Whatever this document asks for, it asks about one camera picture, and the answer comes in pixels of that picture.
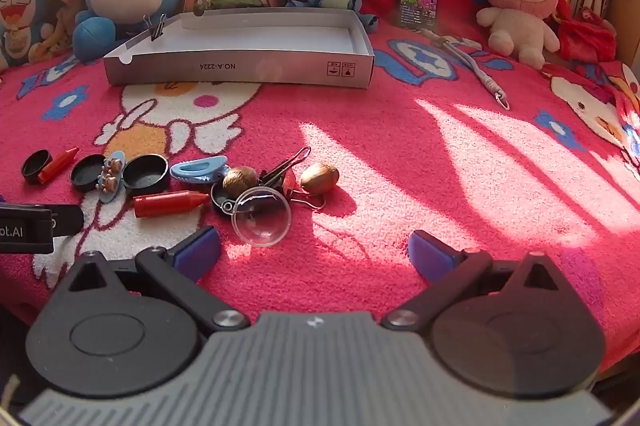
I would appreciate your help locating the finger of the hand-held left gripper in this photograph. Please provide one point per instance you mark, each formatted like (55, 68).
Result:
(67, 220)

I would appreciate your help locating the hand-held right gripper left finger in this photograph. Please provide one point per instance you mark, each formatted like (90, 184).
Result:
(200, 247)

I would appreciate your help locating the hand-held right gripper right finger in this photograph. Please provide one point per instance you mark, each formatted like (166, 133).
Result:
(425, 252)

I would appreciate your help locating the black round cap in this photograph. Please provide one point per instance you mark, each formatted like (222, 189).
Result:
(87, 173)
(145, 176)
(30, 173)

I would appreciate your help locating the small black pan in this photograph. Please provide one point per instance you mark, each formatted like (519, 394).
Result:
(218, 198)

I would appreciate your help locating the large red crayon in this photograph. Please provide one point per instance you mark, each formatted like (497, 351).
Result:
(165, 204)

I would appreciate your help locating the small red crayon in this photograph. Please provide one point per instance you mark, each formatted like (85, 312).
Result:
(57, 163)

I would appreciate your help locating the bear hair clip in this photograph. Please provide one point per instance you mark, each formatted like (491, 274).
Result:
(111, 176)

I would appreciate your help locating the clear plastic dome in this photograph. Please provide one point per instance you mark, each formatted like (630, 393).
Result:
(260, 226)

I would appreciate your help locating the brown walnut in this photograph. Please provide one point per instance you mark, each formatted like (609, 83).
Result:
(240, 180)
(320, 178)

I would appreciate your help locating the black binder clip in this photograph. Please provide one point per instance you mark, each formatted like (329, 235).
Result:
(157, 31)
(272, 178)

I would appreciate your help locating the white cardboard box tray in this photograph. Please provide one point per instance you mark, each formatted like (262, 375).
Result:
(250, 66)

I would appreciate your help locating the blue hair clip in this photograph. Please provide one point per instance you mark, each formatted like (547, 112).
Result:
(197, 168)

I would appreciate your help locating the blue cat robot plush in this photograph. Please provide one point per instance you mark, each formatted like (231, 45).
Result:
(20, 6)

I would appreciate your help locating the red cloth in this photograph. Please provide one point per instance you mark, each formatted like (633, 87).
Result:
(585, 36)

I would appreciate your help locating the brown cardboard box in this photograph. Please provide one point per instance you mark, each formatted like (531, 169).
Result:
(625, 6)

